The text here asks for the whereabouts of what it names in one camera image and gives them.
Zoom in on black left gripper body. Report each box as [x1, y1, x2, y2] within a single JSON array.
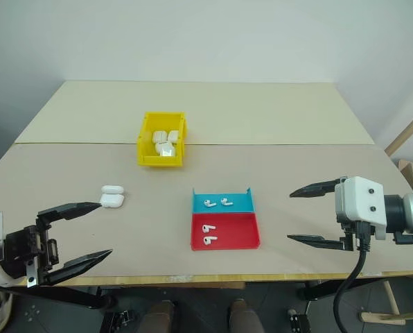
[[0, 215, 60, 288]]

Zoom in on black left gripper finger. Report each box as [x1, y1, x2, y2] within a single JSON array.
[[37, 202, 101, 223], [42, 248, 114, 286]]

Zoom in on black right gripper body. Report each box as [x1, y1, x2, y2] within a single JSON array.
[[337, 221, 362, 251]]

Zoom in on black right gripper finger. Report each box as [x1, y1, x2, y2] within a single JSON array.
[[288, 177, 348, 198], [286, 234, 346, 251]]

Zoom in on yellow plastic bin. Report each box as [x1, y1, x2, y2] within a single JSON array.
[[136, 111, 188, 169]]

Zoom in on black floor clamp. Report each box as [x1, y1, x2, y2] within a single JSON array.
[[287, 307, 312, 333], [105, 309, 139, 333]]

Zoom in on blue plastic tray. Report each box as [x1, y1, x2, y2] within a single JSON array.
[[191, 187, 256, 214]]

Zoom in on red plastic tray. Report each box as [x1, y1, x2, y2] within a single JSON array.
[[190, 212, 263, 251]]

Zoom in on brown rounded shape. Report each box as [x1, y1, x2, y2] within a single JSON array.
[[146, 300, 177, 333], [229, 298, 265, 333]]

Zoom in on slanted wooden beam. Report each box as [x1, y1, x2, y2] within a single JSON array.
[[385, 103, 413, 157]]

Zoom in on white fittings in bin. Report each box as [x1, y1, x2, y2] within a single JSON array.
[[155, 140, 177, 157]]

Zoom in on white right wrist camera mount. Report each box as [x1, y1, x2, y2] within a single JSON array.
[[334, 176, 388, 241]]

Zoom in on black table frame bar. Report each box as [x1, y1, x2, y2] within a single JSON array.
[[296, 277, 396, 302], [0, 283, 114, 310]]

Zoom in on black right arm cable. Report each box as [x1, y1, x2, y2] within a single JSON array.
[[333, 221, 373, 333]]

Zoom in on wooden stool frame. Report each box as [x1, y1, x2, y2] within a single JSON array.
[[360, 280, 413, 326]]

